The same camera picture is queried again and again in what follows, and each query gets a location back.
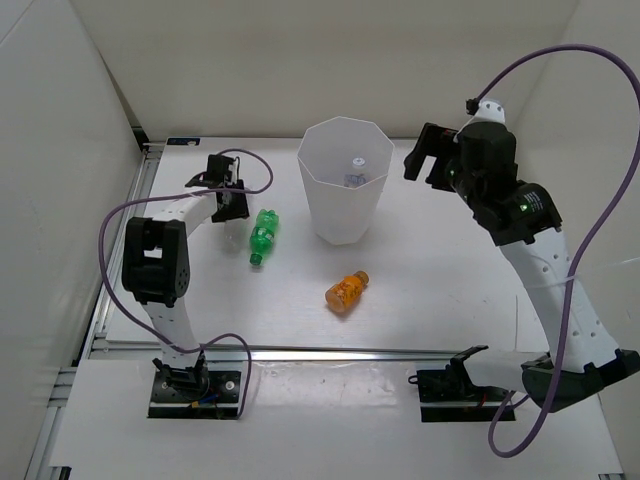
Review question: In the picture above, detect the green plastic soda bottle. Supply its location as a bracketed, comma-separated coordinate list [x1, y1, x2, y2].
[249, 209, 279, 267]

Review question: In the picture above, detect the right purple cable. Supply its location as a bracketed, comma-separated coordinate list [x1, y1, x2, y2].
[474, 43, 640, 459]

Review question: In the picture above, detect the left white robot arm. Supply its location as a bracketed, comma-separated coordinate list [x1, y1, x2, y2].
[121, 154, 249, 400]

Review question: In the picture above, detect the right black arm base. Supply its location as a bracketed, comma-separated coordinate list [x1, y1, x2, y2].
[408, 345, 508, 423]

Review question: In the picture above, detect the orange juice bottle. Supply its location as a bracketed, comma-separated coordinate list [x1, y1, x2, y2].
[325, 270, 370, 314]

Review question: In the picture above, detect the blue label water bottle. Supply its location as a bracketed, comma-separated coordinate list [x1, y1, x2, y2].
[343, 157, 371, 189]

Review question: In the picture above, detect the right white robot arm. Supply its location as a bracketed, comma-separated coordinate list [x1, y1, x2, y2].
[404, 121, 639, 412]

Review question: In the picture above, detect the white octagonal plastic bin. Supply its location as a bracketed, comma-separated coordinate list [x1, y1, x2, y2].
[297, 117, 394, 245]

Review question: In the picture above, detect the aluminium rail front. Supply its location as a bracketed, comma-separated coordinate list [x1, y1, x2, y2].
[84, 342, 551, 362]

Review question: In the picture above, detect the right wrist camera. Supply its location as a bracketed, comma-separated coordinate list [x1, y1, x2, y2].
[466, 98, 506, 124]

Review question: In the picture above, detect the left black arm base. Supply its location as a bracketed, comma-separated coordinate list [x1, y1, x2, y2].
[147, 363, 244, 420]

